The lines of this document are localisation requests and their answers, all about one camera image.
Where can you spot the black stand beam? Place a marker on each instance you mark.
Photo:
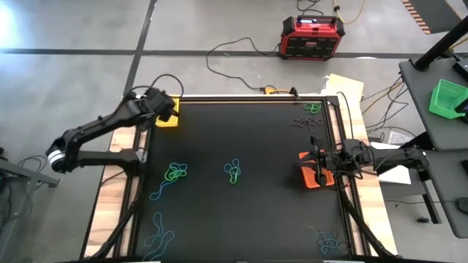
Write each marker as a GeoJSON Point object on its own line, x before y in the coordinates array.
{"type": "Point", "coordinates": [415, 140]}

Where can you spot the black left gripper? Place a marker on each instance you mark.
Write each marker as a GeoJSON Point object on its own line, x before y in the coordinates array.
{"type": "Point", "coordinates": [159, 100]}

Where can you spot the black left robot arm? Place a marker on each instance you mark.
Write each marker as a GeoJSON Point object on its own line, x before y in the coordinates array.
{"type": "Point", "coordinates": [102, 122]}

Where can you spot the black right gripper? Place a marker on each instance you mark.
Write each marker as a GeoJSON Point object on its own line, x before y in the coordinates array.
{"type": "Point", "coordinates": [329, 160]}

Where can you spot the grey side table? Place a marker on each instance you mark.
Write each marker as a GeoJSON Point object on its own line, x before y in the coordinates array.
{"type": "Point", "coordinates": [449, 182]}
{"type": "Point", "coordinates": [420, 109]}

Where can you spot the black mat with orange stripes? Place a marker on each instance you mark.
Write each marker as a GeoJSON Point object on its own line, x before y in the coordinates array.
{"type": "Point", "coordinates": [435, 14]}

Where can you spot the red black power station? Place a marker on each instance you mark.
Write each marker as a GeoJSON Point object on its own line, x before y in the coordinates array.
{"type": "Point", "coordinates": [311, 44]}

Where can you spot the large purple rubber band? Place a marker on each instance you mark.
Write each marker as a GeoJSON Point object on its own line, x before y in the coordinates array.
{"type": "Point", "coordinates": [297, 122]}

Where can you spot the dark rubber band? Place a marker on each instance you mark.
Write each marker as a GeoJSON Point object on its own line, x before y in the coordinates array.
{"type": "Point", "coordinates": [343, 243]}

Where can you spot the black floor rail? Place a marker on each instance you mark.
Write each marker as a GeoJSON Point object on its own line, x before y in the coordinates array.
{"type": "Point", "coordinates": [431, 201]}

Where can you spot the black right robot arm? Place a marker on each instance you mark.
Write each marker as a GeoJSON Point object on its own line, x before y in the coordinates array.
{"type": "Point", "coordinates": [395, 159]}

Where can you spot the orange plastic basket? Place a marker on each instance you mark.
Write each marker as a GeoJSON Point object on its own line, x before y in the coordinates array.
{"type": "Point", "coordinates": [311, 181]}

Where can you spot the white paper sheet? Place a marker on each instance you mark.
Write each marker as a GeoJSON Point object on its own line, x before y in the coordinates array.
{"type": "Point", "coordinates": [396, 177]}

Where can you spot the black stand pole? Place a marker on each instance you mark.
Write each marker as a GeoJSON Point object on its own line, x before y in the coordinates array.
{"type": "Point", "coordinates": [442, 44]}

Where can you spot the black table clamp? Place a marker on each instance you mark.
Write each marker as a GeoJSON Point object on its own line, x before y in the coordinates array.
{"type": "Point", "coordinates": [293, 92]}

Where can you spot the long blue rubber band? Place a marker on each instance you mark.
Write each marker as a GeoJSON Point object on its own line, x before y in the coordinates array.
{"type": "Point", "coordinates": [158, 193]}

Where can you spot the yellow extension plug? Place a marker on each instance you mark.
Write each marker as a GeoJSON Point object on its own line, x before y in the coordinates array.
{"type": "Point", "coordinates": [270, 89]}

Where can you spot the grey metal stand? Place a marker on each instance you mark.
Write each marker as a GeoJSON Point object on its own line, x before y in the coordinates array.
{"type": "Point", "coordinates": [22, 173]}

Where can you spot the small black floor object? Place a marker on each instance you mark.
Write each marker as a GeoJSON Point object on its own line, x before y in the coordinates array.
{"type": "Point", "coordinates": [424, 220]}

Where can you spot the black box device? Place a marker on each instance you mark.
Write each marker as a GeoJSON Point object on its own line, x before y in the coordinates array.
{"type": "Point", "coordinates": [462, 67]}

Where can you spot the small purple rubber band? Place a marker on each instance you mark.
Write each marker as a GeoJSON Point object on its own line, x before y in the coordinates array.
{"type": "Point", "coordinates": [312, 120]}

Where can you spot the black table mat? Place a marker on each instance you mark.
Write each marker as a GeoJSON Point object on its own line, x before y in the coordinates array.
{"type": "Point", "coordinates": [256, 212]}

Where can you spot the green plastic basket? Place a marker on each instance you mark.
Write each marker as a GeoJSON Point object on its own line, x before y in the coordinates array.
{"type": "Point", "coordinates": [444, 96]}

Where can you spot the clear plastic bag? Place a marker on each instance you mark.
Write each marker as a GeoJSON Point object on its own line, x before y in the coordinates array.
{"type": "Point", "coordinates": [396, 138]}

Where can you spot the yellow plastic basket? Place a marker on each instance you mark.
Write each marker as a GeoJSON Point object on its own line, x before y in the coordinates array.
{"type": "Point", "coordinates": [168, 124]}

